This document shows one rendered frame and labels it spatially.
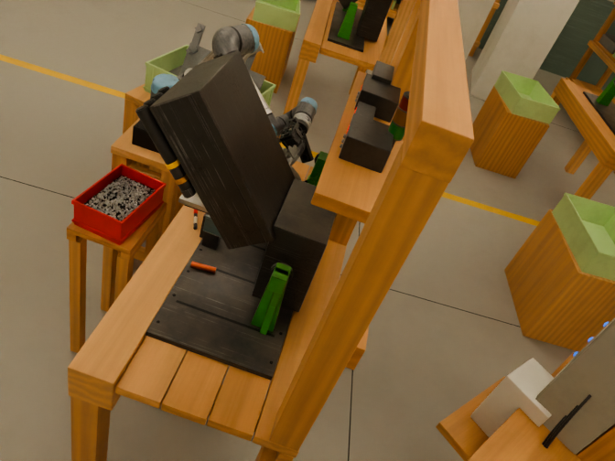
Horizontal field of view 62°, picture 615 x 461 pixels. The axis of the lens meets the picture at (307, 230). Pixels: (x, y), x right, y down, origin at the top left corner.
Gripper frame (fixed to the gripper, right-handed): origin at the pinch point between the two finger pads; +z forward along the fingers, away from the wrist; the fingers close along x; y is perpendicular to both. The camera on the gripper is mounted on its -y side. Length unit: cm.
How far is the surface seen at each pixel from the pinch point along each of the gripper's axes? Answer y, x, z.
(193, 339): -5, -15, 70
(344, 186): 16, 45, 39
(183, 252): 2, -34, 37
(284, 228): 2.4, 13.4, 35.9
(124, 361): 9, -23, 85
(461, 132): 41, 88, 64
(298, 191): -1.6, 9.2, 14.7
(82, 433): -7, -52, 102
